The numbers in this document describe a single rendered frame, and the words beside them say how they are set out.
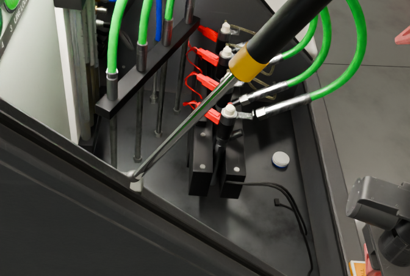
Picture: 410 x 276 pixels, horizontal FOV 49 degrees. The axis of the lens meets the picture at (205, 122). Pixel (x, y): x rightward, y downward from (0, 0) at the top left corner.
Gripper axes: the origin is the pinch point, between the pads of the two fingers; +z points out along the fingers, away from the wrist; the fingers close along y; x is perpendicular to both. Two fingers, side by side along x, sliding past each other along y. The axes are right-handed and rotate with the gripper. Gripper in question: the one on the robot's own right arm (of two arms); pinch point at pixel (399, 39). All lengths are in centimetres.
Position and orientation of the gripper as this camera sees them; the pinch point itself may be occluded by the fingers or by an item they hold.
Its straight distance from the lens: 89.1
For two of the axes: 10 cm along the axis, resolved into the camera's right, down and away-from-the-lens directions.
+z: -7.6, 3.0, 5.8
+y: -6.0, -6.6, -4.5
